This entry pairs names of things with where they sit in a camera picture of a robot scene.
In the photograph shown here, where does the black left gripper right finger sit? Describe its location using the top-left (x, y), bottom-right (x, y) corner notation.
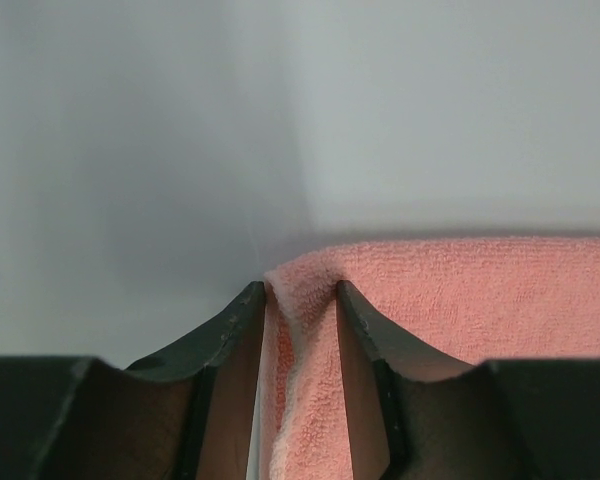
top-left (336, 281), bottom-right (600, 479)

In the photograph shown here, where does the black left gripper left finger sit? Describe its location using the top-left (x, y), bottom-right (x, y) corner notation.
top-left (0, 282), bottom-right (266, 479)

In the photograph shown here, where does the pink towel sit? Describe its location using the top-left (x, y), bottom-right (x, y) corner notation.
top-left (259, 237), bottom-right (600, 479)

